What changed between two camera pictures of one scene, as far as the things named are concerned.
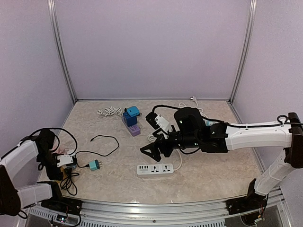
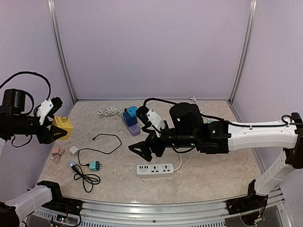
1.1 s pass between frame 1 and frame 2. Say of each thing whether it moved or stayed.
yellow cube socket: moved
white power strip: stayed
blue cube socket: stayed
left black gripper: moved
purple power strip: stayed
